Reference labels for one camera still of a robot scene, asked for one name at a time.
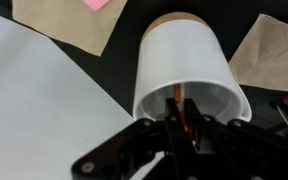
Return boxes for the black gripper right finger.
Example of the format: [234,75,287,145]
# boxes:
[183,98,288,180]

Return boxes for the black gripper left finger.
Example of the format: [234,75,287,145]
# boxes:
[72,98,198,180]

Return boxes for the orange marker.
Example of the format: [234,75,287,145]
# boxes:
[172,83,189,134]

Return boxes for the brown paper napkin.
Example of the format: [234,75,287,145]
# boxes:
[11,0,129,57]
[228,13,288,95]

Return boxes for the white flat panel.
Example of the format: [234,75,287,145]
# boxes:
[0,9,162,180]

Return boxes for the white mug with cork base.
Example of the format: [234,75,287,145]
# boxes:
[132,11,253,124]

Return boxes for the pink sticky note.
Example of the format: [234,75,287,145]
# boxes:
[82,0,112,12]

